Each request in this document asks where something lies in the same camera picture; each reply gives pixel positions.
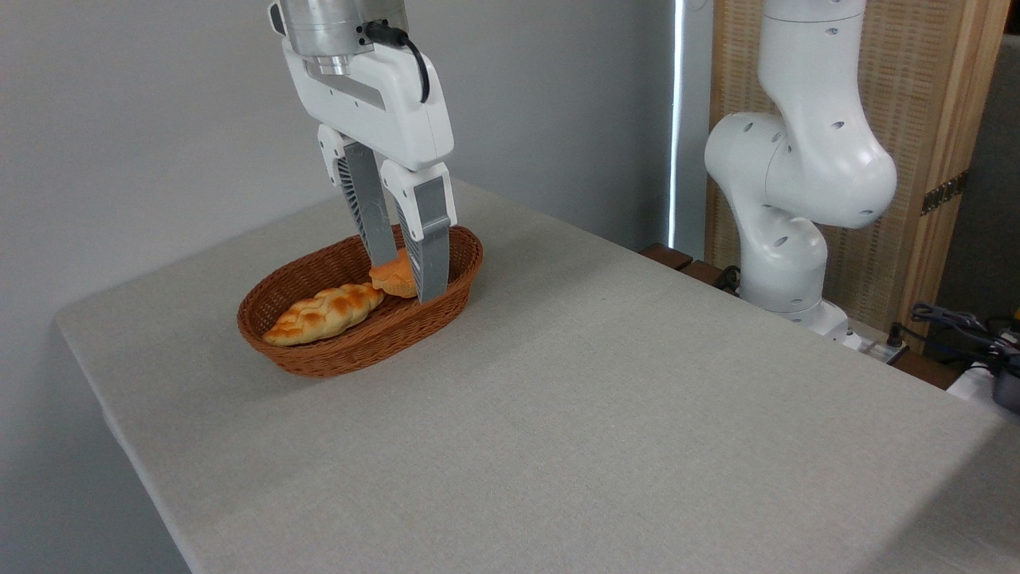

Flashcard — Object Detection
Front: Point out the brown oval wicker basket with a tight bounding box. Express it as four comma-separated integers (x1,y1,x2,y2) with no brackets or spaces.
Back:
237,225,485,378

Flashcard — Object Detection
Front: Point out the long braided bread loaf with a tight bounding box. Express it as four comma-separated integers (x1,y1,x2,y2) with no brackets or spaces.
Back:
262,283,386,347

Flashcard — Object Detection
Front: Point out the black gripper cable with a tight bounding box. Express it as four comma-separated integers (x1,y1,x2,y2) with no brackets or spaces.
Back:
357,22,432,105

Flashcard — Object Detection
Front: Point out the dark grey panel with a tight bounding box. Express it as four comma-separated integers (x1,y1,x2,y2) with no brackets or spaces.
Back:
932,32,1020,336

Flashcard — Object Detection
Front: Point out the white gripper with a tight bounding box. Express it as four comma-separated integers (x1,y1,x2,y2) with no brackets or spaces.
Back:
280,36,459,305

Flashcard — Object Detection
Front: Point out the wooden rattan folding screen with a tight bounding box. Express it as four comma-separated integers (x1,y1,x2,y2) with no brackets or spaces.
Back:
705,0,1011,352

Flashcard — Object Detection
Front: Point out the bundle of dark cables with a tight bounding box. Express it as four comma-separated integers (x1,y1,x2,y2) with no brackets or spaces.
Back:
910,302,1020,361

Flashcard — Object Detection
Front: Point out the round orange bread bun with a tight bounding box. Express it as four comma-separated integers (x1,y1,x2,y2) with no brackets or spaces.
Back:
368,249,419,300

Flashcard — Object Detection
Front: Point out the dark metal screen hinge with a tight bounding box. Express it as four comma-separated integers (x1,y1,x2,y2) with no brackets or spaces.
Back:
921,170,970,217

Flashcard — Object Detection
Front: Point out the white power strip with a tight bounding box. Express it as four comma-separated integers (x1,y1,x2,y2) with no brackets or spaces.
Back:
843,321,911,365

